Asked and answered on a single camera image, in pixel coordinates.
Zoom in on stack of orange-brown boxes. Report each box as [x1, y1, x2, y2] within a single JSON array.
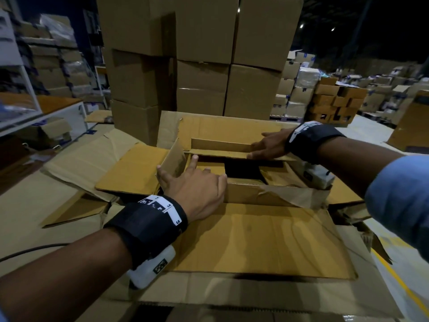
[[307, 76, 368, 126]]

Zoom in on stack of tall brown cartons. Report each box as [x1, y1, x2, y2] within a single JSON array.
[[96, 0, 304, 146]]

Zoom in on tilted tan carton dark label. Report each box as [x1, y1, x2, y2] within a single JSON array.
[[387, 89, 429, 154]]

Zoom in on light blue right sleeve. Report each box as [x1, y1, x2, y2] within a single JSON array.
[[364, 155, 429, 262]]

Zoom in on pale cardboard box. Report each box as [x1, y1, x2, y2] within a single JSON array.
[[157, 110, 299, 150]]

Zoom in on person's right hand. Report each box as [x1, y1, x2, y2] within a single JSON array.
[[247, 127, 295, 161]]

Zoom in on white printed carton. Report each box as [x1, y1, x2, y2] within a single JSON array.
[[0, 9, 24, 68]]

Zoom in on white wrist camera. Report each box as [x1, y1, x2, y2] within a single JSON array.
[[126, 244, 177, 290], [291, 161, 336, 190]]

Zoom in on black left wrist strap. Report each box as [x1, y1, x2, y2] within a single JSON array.
[[104, 195, 188, 269]]

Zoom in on metal storage rack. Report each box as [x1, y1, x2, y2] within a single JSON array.
[[0, 63, 88, 138]]

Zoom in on crumpled brown floor carton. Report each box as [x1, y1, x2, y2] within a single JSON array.
[[15, 117, 73, 150]]

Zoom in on black right wrist strap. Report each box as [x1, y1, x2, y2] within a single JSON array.
[[285, 121, 346, 165]]

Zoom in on large cardboard box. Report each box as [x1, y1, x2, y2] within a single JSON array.
[[42, 110, 404, 319]]

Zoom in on pile of wrapped shelf cartons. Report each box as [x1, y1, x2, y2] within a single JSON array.
[[17, 13, 101, 104]]

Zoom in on stack of pale taped boxes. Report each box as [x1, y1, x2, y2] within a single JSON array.
[[270, 50, 321, 119]]

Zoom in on dark brown cardboard carton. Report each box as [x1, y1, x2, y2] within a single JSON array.
[[189, 154, 309, 190]]

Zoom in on person's left forearm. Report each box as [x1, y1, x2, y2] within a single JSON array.
[[0, 228, 133, 322]]

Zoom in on pile of assorted warehouse boxes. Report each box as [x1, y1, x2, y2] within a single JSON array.
[[335, 63, 429, 126]]

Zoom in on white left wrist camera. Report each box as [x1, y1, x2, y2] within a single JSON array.
[[126, 244, 177, 290]]

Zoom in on person's right forearm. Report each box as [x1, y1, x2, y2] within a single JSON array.
[[316, 136, 404, 198]]

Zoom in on person's left hand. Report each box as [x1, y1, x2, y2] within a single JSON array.
[[156, 154, 228, 224]]

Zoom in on yellowish brown cardboard carton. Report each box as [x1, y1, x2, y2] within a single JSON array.
[[95, 115, 364, 280]]

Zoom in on black wrist strap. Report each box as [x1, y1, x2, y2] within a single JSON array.
[[285, 121, 346, 165], [104, 195, 188, 269]]

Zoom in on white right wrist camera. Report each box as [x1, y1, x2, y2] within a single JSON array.
[[291, 161, 336, 190]]

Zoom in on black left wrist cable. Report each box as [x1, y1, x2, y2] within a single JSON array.
[[0, 243, 69, 264]]

